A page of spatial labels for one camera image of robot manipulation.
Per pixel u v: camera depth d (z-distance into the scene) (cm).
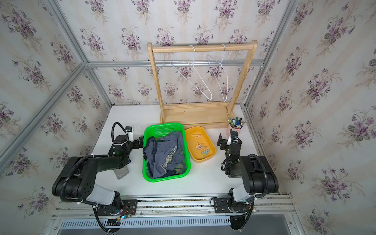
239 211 71
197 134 101
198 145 95
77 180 44
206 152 92
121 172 82
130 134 82
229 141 80
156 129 97
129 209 71
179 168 83
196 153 93
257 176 46
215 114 115
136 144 84
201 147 95
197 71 104
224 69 101
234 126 95
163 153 78
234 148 68
